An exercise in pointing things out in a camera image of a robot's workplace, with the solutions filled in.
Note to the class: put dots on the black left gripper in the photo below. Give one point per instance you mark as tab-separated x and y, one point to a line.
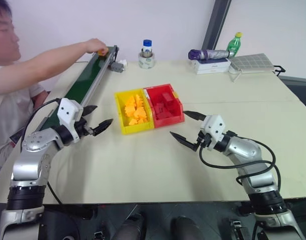
83	127

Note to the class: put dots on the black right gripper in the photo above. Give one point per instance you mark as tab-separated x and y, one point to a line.
205	141

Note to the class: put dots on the yellow toy block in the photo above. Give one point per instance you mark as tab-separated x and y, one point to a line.
129	110
139	100
133	121
130	101
142	120
140	113
103	52

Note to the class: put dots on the person's right forearm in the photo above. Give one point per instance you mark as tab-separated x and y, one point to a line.
42	65

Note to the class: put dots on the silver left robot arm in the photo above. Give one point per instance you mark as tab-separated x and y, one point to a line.
35	146

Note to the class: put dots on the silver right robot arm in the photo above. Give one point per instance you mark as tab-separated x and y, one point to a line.
245	150

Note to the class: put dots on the green conveyor belt machine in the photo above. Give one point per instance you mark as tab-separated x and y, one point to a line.
90	72

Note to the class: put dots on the person's right hand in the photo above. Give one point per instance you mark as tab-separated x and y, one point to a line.
95	45

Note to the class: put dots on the red plastic bin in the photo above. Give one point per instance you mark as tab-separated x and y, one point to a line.
167	121

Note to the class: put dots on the red toy block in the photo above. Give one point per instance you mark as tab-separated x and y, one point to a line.
166	96
163	115
159	107

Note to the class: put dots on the yellow plastic bin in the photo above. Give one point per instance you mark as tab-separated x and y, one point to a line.
136	129

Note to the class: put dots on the white power adapter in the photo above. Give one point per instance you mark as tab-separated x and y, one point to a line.
123	62

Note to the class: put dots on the white flat carton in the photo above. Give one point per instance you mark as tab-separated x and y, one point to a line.
210	63
212	71

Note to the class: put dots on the white tape roll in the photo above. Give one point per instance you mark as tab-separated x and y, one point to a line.
147	63

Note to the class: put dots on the purple folded umbrella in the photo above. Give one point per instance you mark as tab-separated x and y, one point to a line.
207	53

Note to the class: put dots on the person's white t-shirt torso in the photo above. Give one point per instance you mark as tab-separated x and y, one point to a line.
10	117

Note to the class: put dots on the blue capped white bottle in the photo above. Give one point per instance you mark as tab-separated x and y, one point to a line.
147	43

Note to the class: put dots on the grey checkered pad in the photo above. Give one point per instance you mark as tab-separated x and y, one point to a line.
251	62

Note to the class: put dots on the green plastic drink bottle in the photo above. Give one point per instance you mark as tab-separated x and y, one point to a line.
235	45

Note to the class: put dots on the person's head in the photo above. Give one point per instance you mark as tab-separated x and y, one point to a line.
2	32

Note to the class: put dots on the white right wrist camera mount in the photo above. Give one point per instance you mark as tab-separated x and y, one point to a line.
215	125

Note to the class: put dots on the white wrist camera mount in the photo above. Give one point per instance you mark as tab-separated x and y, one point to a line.
66	112
215	125

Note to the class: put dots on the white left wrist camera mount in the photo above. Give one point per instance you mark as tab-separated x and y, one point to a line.
66	112

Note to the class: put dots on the dark grey window post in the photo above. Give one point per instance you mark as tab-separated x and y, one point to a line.
216	23

